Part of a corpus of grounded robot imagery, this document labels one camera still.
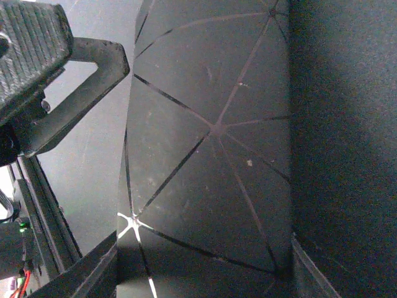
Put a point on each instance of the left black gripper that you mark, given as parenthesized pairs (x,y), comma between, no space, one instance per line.
(36,42)

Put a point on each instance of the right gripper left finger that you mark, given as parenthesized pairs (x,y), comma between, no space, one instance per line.
(94,275)

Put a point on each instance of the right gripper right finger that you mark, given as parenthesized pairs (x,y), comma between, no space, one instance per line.
(309,280)

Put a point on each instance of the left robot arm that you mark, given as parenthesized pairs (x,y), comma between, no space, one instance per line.
(35,241)

